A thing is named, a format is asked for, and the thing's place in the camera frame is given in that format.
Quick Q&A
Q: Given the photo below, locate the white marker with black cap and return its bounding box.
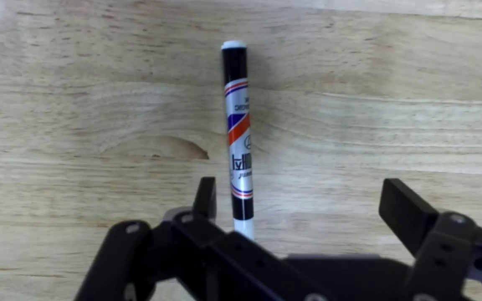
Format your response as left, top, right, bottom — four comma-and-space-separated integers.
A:
221, 40, 255, 242

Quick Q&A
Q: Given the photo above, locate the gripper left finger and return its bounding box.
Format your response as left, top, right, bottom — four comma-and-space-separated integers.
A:
74, 176, 329, 301

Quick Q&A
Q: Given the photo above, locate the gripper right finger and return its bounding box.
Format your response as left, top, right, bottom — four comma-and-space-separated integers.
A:
378, 178, 482, 301

